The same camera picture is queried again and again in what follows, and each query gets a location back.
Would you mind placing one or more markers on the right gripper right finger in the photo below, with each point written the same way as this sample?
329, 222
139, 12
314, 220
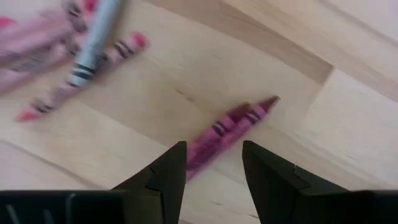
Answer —
270, 183

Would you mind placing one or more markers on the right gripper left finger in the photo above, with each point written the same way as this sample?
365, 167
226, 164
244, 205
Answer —
169, 186

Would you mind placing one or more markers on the magenta crayon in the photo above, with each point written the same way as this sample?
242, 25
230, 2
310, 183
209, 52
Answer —
224, 146
217, 129

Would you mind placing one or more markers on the gray crayon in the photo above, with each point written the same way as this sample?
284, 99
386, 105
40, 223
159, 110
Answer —
93, 43

